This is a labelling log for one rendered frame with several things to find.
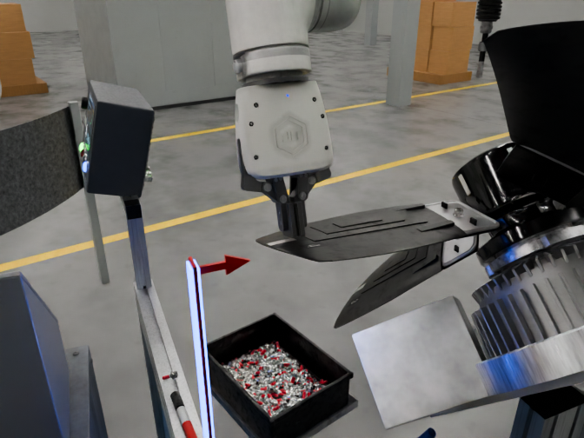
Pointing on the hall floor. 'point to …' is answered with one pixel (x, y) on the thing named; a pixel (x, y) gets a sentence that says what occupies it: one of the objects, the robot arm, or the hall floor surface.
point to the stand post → (550, 414)
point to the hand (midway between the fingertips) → (291, 219)
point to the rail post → (153, 392)
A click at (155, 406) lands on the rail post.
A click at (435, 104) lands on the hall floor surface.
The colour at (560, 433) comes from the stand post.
